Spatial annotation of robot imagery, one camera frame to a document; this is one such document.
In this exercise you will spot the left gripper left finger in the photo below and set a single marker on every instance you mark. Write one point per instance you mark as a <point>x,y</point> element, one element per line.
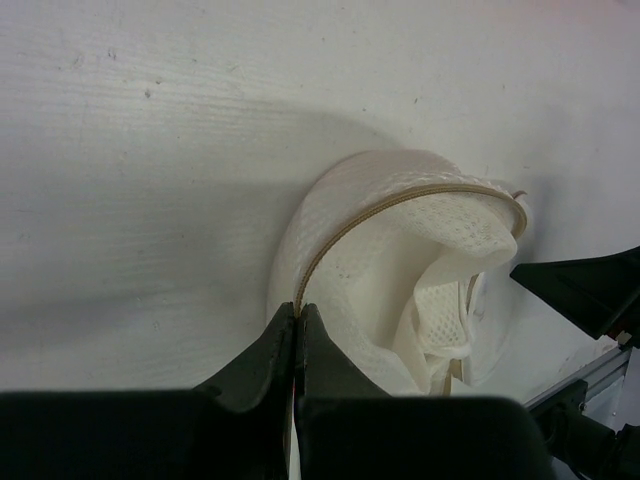
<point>234,425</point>

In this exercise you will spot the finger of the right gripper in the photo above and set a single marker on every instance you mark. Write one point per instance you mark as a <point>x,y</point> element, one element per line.
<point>600,296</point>

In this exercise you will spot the white mesh laundry bag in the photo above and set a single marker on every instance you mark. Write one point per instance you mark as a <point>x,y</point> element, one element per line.
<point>406,258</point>

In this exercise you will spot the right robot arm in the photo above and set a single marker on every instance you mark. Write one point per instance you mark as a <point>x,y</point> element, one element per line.
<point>590,449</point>

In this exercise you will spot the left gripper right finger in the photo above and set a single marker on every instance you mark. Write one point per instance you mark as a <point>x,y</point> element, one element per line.
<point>349,428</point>

